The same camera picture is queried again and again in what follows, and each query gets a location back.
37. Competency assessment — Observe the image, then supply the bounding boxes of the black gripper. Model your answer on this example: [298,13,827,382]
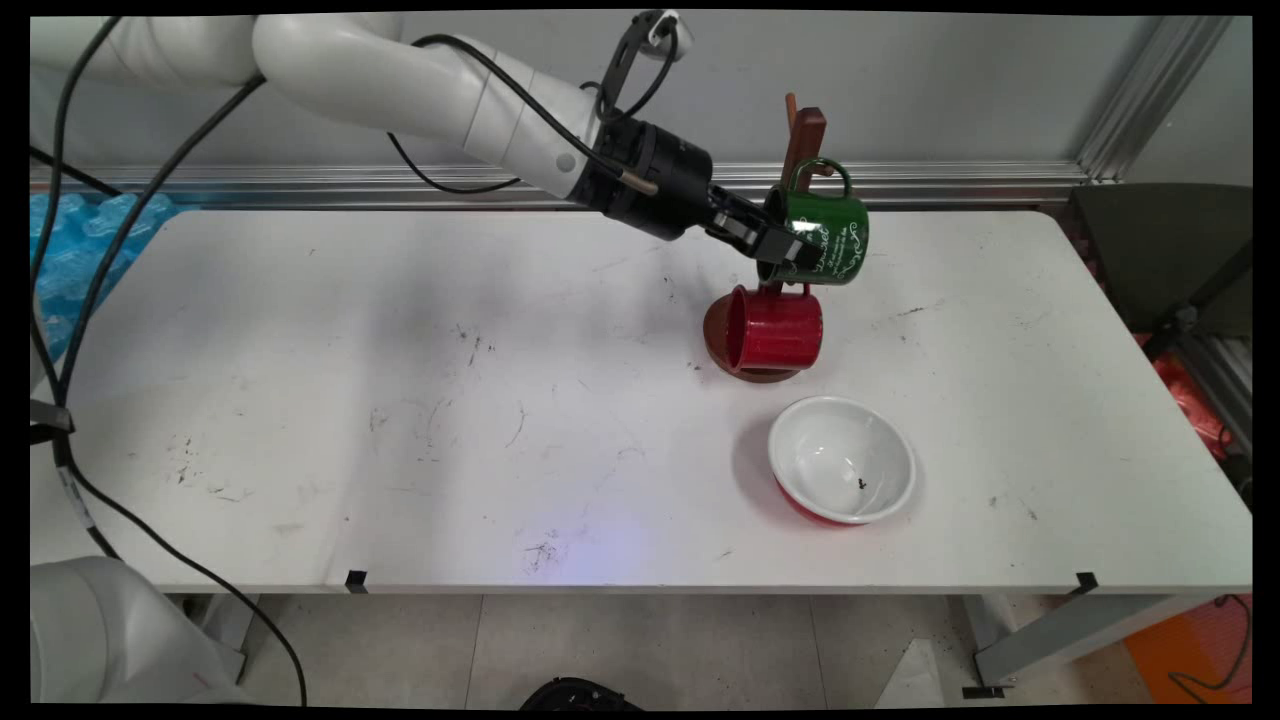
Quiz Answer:
[598,118,832,274]

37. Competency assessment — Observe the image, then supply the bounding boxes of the green mug with white print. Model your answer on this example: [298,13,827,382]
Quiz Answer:
[763,157,871,287]

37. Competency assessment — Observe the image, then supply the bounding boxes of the brown wooden mug tree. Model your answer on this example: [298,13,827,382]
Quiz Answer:
[703,93,829,385]

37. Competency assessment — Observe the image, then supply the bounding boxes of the red mug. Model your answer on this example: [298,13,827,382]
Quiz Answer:
[725,283,825,375]

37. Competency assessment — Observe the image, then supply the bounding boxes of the white bowl with red outside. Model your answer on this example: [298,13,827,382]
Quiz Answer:
[768,396,917,528]

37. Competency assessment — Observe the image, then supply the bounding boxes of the red plastic bag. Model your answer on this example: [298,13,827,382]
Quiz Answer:
[1134,333,1237,463]

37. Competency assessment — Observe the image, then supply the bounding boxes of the black round floor object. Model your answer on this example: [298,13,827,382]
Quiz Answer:
[519,677,643,711]

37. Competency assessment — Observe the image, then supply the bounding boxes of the grey metal table leg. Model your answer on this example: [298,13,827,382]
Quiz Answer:
[963,594,1219,691]

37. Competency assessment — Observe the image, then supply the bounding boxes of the orange floor panel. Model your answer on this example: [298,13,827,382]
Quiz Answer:
[1124,596,1253,705]

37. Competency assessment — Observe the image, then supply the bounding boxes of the blue plastic sheet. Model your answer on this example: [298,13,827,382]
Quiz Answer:
[30,192,183,363]

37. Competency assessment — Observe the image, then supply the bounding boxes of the long horizontal aluminium frame rail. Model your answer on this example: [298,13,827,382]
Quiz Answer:
[30,160,1093,211]

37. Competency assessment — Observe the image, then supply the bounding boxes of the black cable loop at wrist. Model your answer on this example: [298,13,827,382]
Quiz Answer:
[582,10,693,125]

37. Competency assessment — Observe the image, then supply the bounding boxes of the black cable along robot arm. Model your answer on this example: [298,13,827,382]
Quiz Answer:
[387,34,663,197]

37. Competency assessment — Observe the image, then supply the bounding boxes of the slanted aluminium frame post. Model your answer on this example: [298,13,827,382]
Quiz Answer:
[1075,15,1237,184]

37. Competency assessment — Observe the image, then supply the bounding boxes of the short aluminium side rail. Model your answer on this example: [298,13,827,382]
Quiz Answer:
[1178,334,1253,453]

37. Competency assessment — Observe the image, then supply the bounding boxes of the long black hanging cable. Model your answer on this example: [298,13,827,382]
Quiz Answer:
[30,76,309,707]

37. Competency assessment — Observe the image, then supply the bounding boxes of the thin black floor cable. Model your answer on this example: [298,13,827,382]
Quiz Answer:
[1167,594,1253,694]

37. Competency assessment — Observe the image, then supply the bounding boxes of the short black cable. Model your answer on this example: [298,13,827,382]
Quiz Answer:
[30,146,123,198]

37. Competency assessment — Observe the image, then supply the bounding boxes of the thin black hanging cable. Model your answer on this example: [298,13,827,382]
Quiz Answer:
[30,15,125,301]

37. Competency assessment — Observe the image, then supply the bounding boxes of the black cable clamp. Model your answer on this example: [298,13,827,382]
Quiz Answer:
[30,399,77,447]

